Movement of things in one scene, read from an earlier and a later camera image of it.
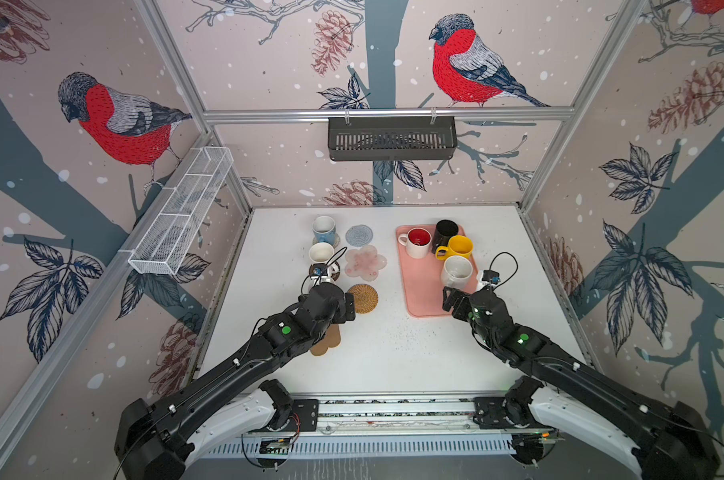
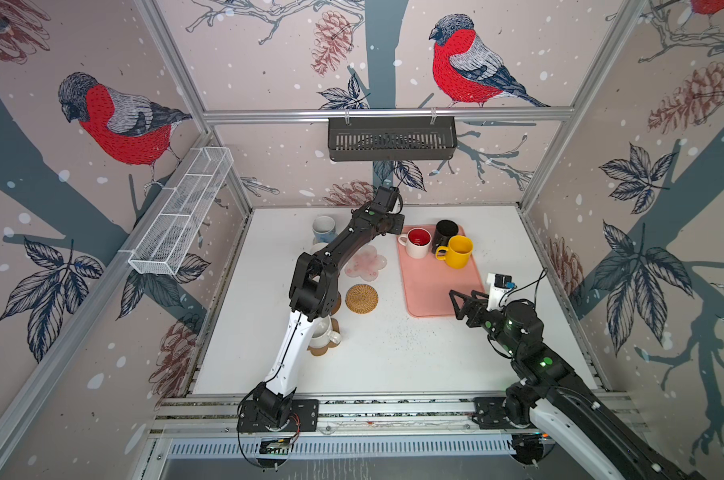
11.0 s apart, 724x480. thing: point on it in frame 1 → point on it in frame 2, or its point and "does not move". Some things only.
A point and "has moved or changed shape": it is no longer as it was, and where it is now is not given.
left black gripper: [342, 313] → [398, 218]
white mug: [321, 252] does not move
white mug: [457, 272] has moved or changed shape
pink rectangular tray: [420, 283] does not move
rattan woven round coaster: [365, 298] does not move
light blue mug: [325, 229] does not move
